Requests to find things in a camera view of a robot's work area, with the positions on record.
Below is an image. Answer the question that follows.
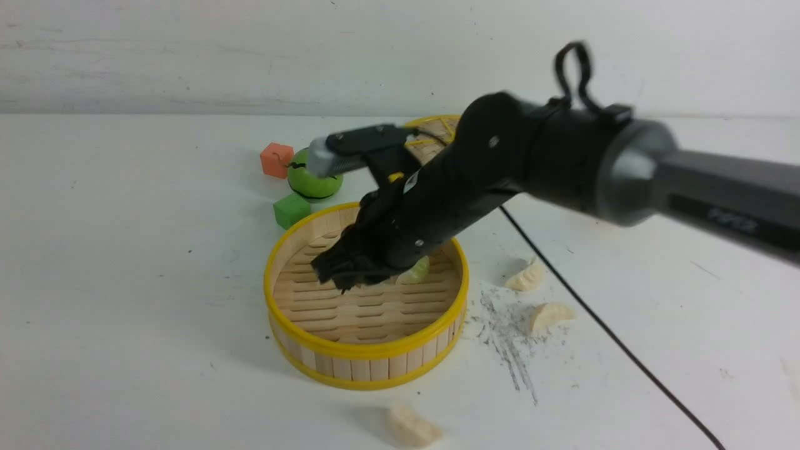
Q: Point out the bamboo steamer tray yellow rim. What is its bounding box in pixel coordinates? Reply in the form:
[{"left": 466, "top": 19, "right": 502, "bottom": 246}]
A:
[{"left": 264, "top": 202, "right": 469, "bottom": 390}]

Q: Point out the green toy watermelon ball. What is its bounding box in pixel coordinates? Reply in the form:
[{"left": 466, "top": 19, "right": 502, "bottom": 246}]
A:
[{"left": 287, "top": 148, "right": 344, "bottom": 202}]

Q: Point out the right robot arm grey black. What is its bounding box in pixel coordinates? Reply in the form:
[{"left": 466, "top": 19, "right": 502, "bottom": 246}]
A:
[{"left": 306, "top": 92, "right": 799, "bottom": 291}]

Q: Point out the green foam cube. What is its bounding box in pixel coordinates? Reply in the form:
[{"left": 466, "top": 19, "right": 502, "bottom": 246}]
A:
[{"left": 272, "top": 193, "right": 311, "bottom": 230}]

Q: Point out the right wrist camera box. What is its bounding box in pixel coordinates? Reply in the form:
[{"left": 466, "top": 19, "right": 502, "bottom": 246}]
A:
[{"left": 306, "top": 124, "right": 422, "bottom": 187}]

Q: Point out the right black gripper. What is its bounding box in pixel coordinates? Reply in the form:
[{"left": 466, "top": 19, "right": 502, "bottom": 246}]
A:
[{"left": 311, "top": 93, "right": 538, "bottom": 293}]

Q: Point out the orange foam cube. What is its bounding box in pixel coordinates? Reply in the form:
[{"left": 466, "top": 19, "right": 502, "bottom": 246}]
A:
[{"left": 260, "top": 142, "right": 294, "bottom": 179}]

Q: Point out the green dumpling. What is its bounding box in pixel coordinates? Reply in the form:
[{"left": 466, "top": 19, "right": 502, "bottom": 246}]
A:
[{"left": 396, "top": 256, "right": 431, "bottom": 285}]

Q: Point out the white dumpling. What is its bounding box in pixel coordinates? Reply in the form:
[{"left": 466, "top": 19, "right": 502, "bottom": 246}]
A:
[
  {"left": 386, "top": 404, "right": 444, "bottom": 449},
  {"left": 504, "top": 258, "right": 548, "bottom": 293},
  {"left": 528, "top": 302, "right": 576, "bottom": 336}
]

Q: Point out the woven steamer lid yellow rim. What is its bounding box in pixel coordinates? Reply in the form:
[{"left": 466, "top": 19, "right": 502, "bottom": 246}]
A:
[{"left": 405, "top": 114, "right": 460, "bottom": 165}]

